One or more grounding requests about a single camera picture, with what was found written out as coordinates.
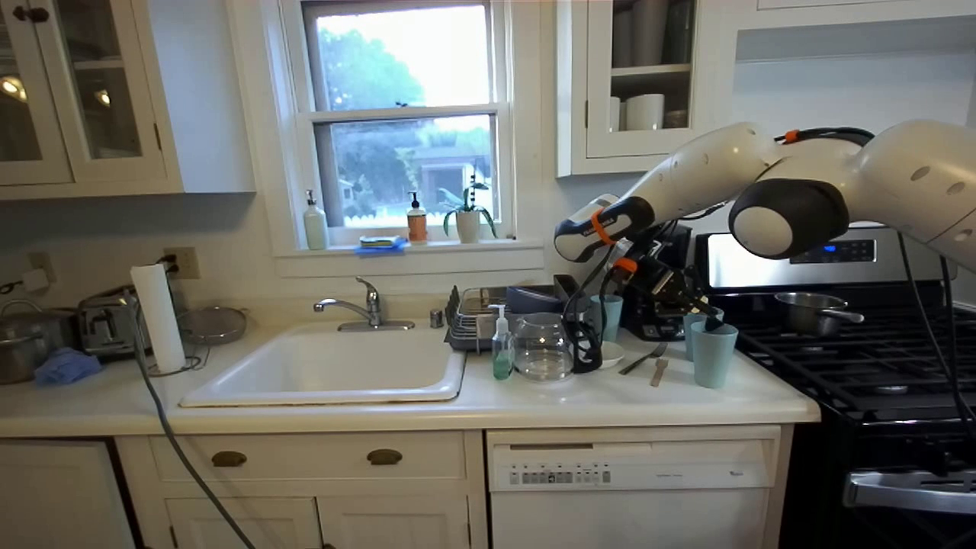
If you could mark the teal hand soap dispenser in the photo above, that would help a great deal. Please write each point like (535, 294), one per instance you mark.
(503, 355)

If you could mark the white dishwasher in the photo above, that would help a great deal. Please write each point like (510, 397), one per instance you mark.
(631, 488)

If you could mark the steel pot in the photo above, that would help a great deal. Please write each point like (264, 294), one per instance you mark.
(27, 353)

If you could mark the white kitchen sink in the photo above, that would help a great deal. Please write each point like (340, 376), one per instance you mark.
(336, 366)

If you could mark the wall power outlet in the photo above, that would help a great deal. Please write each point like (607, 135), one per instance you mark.
(180, 265)

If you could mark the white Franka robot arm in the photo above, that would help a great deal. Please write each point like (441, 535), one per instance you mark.
(711, 170)

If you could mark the blue cloth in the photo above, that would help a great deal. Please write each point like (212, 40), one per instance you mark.
(65, 366)

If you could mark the black dish rack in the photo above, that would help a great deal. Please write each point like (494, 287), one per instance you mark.
(470, 326)

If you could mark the white paper towel roll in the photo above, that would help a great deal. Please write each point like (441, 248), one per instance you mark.
(161, 316)

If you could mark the chrome faucet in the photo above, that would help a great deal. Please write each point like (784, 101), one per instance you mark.
(367, 302)

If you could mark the kitchen window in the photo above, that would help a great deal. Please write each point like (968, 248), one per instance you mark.
(406, 112)

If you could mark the black gas stove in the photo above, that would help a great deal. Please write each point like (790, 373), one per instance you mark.
(875, 376)

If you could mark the clear glass coffee carafe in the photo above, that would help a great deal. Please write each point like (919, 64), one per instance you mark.
(543, 353)

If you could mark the white wall cabinet with mugs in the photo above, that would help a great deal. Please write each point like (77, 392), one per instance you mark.
(835, 70)

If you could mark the silver toaster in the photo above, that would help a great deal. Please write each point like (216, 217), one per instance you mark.
(107, 326)

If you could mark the steel saucepan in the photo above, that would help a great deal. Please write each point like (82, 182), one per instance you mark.
(811, 312)

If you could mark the teal plastic cup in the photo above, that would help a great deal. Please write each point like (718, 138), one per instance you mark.
(714, 355)
(693, 332)
(612, 319)

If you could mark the white glass-door wall cabinet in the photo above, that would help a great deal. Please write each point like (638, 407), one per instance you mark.
(202, 101)

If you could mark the white soap bottle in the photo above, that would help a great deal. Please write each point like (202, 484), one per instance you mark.
(315, 229)

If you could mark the white base cabinet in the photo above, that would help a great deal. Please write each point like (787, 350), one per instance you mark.
(307, 488)

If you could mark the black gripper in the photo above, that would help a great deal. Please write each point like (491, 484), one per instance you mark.
(660, 277)

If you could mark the white pot with plant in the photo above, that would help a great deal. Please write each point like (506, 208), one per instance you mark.
(467, 227)

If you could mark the glass lid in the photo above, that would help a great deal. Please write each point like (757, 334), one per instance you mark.
(216, 326)

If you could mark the white mug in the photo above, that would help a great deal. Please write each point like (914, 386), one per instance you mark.
(645, 112)

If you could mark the blue sponge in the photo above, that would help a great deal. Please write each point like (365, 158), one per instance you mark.
(382, 245)

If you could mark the orange soap bottle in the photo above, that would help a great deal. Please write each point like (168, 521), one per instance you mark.
(420, 223)

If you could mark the black drip coffee maker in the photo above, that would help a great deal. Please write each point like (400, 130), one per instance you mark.
(641, 326)

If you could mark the black measuring spoon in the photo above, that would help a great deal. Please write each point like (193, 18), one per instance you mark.
(641, 362)

